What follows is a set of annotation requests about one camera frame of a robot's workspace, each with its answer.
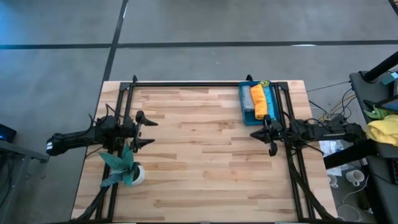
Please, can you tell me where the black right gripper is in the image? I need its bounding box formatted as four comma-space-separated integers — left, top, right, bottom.
250, 114, 295, 157

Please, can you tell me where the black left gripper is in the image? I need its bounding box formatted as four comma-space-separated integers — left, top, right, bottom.
120, 110, 159, 154

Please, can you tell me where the teal plastic basket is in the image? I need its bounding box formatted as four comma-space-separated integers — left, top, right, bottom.
238, 80, 282, 127

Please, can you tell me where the orange microfiber towel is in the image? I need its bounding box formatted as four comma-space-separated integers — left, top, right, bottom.
250, 83, 269, 121

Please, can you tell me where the turquoise microfiber towel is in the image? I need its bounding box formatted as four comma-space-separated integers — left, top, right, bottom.
263, 86, 277, 121

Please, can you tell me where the grey microfiber towel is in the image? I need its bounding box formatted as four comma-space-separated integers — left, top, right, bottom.
241, 85, 255, 112

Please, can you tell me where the green artificial plant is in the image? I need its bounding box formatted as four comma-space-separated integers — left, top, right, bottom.
99, 142, 139, 188

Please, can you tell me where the white plant pot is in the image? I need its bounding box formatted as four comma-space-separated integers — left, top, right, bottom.
132, 164, 146, 187

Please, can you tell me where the clear plastic bag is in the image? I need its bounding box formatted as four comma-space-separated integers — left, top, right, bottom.
319, 139, 343, 157

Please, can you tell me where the black power strip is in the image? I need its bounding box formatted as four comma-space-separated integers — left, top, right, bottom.
323, 113, 348, 129

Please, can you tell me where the white mug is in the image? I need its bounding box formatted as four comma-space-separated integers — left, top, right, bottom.
327, 173, 340, 189
345, 169, 366, 187

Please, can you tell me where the black desk crossbar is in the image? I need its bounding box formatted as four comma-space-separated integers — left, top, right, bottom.
323, 138, 379, 169

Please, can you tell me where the dark grey side table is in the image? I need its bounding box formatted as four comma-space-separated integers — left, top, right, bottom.
349, 70, 398, 224

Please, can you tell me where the grey metal stand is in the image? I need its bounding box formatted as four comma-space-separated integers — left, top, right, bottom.
0, 139, 50, 224

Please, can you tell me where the yellow cloth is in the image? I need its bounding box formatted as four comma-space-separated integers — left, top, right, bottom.
366, 114, 398, 147

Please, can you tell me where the dark tablet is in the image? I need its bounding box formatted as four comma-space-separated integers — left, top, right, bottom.
363, 96, 398, 113

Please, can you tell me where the dark device with blue light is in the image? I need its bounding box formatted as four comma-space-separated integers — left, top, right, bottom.
0, 123, 17, 144

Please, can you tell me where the dark keyboard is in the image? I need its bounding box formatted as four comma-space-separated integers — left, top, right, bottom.
390, 157, 398, 185

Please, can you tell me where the small teal box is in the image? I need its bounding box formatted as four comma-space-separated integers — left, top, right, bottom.
381, 72, 398, 86

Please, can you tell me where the black slanted pole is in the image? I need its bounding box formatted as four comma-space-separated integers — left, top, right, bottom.
363, 51, 398, 83

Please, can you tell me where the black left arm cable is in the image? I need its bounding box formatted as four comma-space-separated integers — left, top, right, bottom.
88, 104, 125, 128

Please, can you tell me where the black aluminium table frame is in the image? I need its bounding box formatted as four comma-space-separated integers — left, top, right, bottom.
70, 74, 338, 224

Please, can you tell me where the thin grey cable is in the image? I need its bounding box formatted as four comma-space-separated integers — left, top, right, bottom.
306, 80, 351, 93

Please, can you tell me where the black floor cable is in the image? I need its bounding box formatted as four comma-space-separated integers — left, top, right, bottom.
340, 88, 358, 125

